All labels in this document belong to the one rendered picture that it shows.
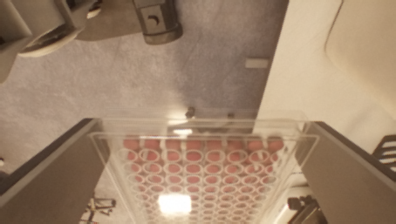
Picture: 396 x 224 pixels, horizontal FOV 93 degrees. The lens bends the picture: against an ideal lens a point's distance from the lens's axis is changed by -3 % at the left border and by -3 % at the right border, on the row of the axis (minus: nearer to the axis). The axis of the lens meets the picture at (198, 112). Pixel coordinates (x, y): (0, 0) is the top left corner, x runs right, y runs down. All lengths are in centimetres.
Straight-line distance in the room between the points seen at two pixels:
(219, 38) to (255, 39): 20
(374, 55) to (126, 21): 89
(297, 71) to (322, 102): 11
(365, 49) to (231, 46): 91
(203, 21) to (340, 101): 80
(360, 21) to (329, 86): 17
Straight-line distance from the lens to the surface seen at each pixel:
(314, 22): 41
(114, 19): 102
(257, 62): 122
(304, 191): 78
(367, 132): 67
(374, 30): 35
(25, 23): 50
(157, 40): 97
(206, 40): 117
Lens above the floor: 109
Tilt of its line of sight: 50 degrees down
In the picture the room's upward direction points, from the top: 180 degrees clockwise
